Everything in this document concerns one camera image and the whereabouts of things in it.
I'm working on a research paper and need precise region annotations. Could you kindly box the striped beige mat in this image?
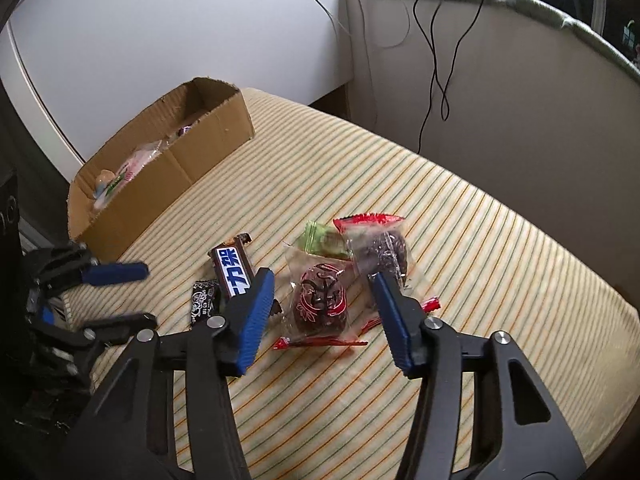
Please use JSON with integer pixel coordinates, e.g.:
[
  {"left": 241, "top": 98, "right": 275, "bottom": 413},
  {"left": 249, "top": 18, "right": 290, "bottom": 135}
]
[{"left": 64, "top": 90, "right": 639, "bottom": 479}]

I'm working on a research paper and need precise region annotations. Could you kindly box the small green wrapped candy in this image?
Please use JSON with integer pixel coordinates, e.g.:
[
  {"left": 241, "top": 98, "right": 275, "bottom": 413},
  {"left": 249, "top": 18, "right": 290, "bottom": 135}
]
[{"left": 296, "top": 221, "right": 352, "bottom": 260}]

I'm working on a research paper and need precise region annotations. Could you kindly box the black patterned candy packet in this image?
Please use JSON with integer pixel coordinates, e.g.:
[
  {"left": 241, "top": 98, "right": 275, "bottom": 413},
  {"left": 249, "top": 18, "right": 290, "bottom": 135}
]
[{"left": 190, "top": 280, "right": 221, "bottom": 326}]

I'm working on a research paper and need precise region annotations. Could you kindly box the red-edged bag dark snack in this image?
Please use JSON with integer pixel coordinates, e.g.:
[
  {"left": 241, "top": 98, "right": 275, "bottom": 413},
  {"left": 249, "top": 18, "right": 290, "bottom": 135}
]
[{"left": 333, "top": 212, "right": 439, "bottom": 336}]

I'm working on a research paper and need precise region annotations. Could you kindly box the clear bag dark red pastry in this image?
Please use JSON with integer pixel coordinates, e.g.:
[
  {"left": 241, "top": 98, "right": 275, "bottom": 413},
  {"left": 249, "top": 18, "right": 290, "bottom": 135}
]
[{"left": 272, "top": 246, "right": 367, "bottom": 351}]

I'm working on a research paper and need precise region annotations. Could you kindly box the snickers bar in box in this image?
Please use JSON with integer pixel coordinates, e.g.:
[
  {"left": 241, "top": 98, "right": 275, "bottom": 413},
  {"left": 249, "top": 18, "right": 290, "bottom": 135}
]
[{"left": 176, "top": 125, "right": 192, "bottom": 138}]

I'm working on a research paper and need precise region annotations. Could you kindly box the snickers bar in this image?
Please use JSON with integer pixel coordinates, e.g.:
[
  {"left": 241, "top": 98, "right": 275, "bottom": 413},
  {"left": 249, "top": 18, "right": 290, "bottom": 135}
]
[
  {"left": 208, "top": 232, "right": 256, "bottom": 314},
  {"left": 176, "top": 125, "right": 192, "bottom": 138}
]

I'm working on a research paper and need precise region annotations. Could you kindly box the black hanging cable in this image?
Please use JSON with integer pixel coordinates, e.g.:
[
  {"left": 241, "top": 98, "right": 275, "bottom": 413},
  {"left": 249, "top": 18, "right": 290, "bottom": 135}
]
[{"left": 412, "top": 0, "right": 507, "bottom": 155}]

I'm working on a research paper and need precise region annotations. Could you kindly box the brown cardboard box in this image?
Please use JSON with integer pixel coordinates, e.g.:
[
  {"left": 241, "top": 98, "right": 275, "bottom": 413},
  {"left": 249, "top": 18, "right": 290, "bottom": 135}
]
[{"left": 67, "top": 77, "right": 254, "bottom": 261}]

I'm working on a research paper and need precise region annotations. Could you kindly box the white hanging cable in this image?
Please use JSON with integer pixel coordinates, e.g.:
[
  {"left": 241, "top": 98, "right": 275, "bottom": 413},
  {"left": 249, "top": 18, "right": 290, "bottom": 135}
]
[{"left": 282, "top": 0, "right": 414, "bottom": 51}]

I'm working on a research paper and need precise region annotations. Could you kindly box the green candy packet in box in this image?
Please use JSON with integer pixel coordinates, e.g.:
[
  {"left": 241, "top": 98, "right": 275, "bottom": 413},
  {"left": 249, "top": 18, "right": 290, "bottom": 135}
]
[{"left": 96, "top": 170, "right": 128, "bottom": 206}]

